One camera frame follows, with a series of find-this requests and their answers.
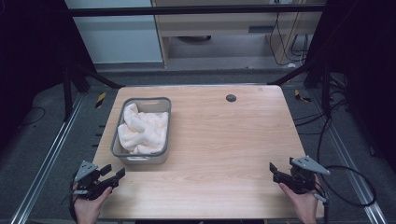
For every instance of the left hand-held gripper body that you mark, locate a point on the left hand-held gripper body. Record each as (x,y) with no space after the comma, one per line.
(88,186)

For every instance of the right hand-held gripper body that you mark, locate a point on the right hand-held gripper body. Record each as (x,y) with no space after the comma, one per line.
(302,179)

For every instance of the person's left hand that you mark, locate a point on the person's left hand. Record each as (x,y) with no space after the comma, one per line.
(88,209)

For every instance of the person's right hand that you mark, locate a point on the person's right hand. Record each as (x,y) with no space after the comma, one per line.
(302,207)

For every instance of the white towel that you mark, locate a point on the white towel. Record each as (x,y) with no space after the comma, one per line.
(146,130)

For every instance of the gray plastic basket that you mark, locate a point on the gray plastic basket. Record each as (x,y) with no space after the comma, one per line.
(162,130)

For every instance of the yellow black tape strip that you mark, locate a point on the yellow black tape strip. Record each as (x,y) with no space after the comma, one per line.
(100,100)
(300,95)

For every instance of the dark round table grommet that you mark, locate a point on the dark round table grommet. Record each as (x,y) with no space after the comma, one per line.
(231,98)

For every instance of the black metal stand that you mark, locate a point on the black metal stand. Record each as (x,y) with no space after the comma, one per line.
(77,81)
(323,90)

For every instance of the white cabinet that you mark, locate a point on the white cabinet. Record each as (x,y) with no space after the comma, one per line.
(118,37)

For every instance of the black curtain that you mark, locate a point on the black curtain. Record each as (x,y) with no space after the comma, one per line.
(367,62)
(31,56)

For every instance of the light wooden desk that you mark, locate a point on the light wooden desk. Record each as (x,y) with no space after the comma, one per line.
(218,23)

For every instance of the aluminium floor rail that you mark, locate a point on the aluminium floor rail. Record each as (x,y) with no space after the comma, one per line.
(348,161)
(46,161)

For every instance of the black metal frame bar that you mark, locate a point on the black metal frame bar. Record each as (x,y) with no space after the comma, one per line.
(186,10)

